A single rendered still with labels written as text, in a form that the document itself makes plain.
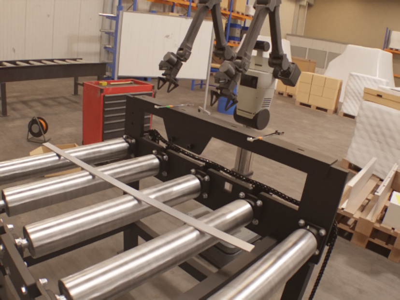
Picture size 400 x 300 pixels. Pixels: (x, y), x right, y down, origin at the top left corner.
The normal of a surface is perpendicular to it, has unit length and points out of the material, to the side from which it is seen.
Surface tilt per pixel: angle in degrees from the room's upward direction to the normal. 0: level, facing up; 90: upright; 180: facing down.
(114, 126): 90
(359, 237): 90
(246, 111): 90
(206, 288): 0
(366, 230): 90
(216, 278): 0
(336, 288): 0
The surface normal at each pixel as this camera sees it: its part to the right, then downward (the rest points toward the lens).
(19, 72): 0.77, 0.29
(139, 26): 0.40, 0.34
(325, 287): 0.12, -0.94
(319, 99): -0.59, 0.19
